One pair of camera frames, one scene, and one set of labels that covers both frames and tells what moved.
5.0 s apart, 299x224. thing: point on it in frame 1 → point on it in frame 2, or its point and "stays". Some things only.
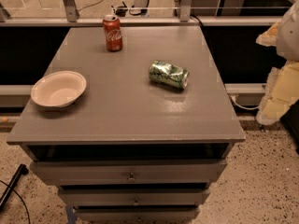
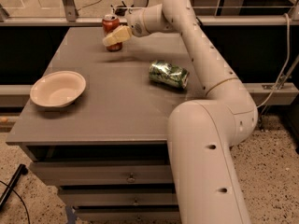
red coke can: x=113 y=35 stays
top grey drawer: x=131 y=171 stays
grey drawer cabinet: x=150 y=135 stays
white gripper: x=290 y=36 → x=135 y=22
